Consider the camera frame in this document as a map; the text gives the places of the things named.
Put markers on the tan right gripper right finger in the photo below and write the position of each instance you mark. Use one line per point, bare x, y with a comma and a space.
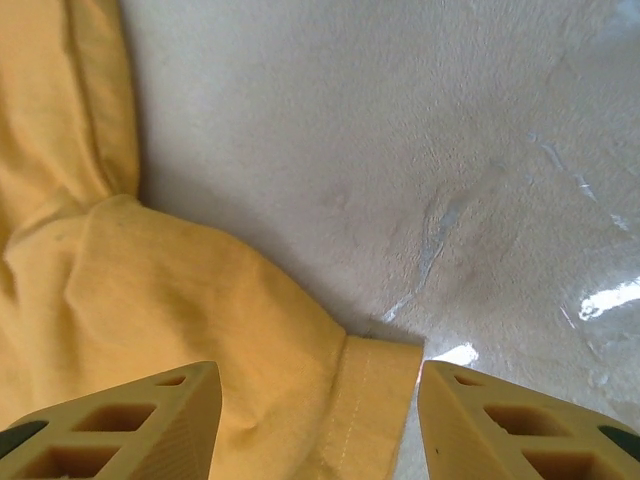
480, 440

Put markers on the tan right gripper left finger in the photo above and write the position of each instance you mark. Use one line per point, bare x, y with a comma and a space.
150, 430

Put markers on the yellow t-shirt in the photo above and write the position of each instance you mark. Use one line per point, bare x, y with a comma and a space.
125, 275

